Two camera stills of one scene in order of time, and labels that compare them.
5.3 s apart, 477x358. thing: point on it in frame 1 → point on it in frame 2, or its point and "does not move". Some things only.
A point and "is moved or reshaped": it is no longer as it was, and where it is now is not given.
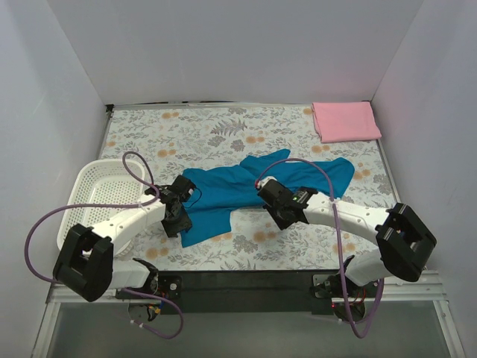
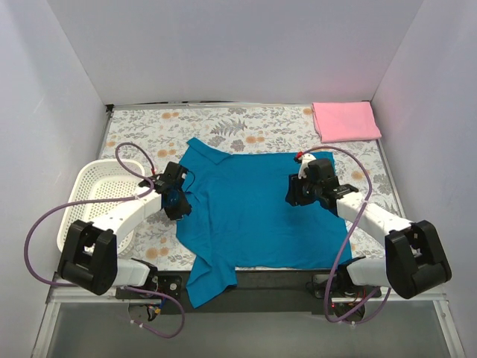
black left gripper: x=178 y=224 → x=179 y=210
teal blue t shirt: x=220 y=192 is moved or reshaped
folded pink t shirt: x=346 y=121 does not move
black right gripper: x=282 y=217 → x=293 y=192
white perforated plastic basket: x=98 y=189 does not move
